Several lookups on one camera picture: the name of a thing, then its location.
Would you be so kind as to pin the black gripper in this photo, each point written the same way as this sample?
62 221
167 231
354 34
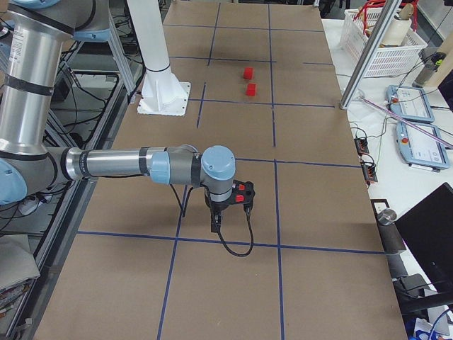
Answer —
219 206

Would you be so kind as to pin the red cube block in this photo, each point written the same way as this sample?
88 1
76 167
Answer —
251 89
248 73

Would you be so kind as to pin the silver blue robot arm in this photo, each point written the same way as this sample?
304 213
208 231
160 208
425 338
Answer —
28 166

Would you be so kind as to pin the black orange connector box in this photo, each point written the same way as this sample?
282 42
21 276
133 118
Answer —
369 172
361 145

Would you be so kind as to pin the small metal cup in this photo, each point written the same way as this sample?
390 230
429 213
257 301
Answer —
386 217

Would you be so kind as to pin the black laptop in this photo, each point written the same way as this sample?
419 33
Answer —
427 231

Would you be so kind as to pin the blue teach pendant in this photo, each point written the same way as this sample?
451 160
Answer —
410 103
419 149

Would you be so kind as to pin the white camera pedestal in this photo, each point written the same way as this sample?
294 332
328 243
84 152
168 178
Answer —
162 92

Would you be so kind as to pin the aluminium frame post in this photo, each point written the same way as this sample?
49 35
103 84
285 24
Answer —
369 52

